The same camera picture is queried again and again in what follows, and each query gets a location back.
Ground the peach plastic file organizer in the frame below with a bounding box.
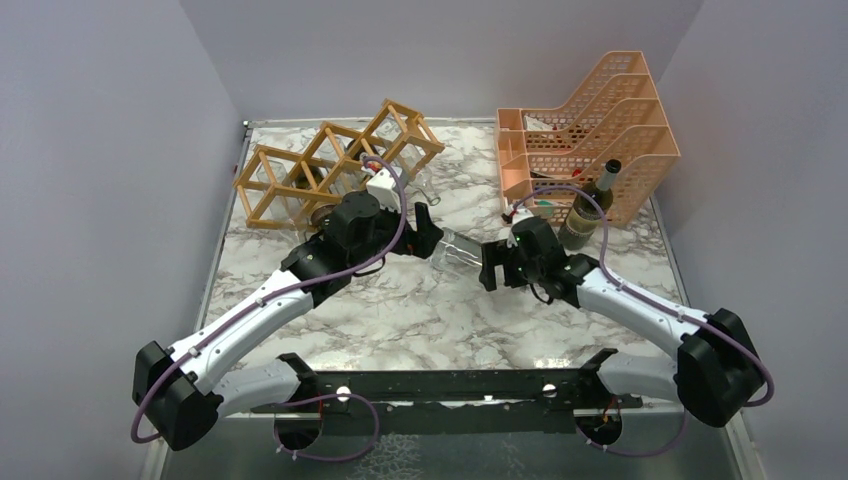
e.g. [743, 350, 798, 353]
[494, 51, 681, 227]

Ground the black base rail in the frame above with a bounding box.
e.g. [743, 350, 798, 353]
[257, 349, 643, 436]

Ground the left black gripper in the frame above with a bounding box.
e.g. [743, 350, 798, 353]
[350, 195, 443, 268]

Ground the wooden wine rack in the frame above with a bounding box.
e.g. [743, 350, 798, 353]
[233, 99, 445, 231]

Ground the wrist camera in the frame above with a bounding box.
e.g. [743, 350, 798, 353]
[362, 156, 408, 212]
[501, 206, 535, 228]

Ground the tall clear glass bottle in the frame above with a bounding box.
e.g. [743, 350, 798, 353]
[314, 138, 367, 196]

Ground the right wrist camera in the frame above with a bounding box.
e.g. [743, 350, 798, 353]
[501, 206, 535, 228]

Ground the clear bottle silver cap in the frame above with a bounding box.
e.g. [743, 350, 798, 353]
[429, 228, 482, 274]

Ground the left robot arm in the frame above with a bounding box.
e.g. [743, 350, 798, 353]
[131, 191, 444, 451]

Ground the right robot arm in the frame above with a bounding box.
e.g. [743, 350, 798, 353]
[479, 216, 770, 427]

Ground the green bottle brown label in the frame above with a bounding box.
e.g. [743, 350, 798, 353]
[294, 166, 335, 230]

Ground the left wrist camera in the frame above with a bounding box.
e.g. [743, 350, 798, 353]
[362, 156, 408, 212]

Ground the green bottle navy cream label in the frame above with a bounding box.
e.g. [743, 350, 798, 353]
[347, 140, 382, 178]

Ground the green bottle silver neck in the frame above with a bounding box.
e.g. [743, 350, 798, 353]
[557, 159, 622, 251]

